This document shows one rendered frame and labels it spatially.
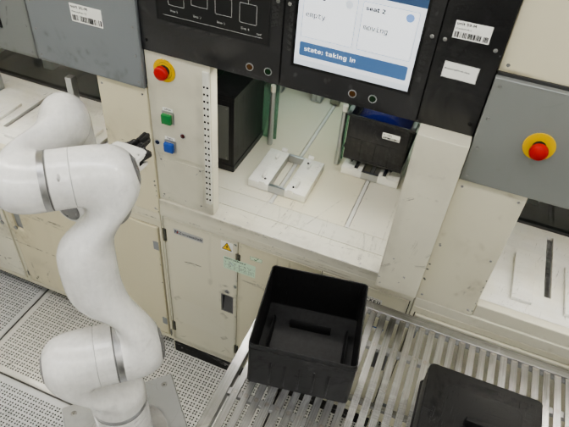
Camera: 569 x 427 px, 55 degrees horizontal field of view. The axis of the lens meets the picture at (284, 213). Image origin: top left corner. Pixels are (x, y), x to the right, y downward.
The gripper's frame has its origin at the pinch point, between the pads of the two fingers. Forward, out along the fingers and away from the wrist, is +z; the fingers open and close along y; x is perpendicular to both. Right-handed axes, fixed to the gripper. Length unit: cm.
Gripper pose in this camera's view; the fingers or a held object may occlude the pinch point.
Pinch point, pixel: (143, 140)
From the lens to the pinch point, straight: 156.4
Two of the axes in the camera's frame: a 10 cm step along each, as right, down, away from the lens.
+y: 9.3, 3.0, -2.3
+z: 3.7, -6.0, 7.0
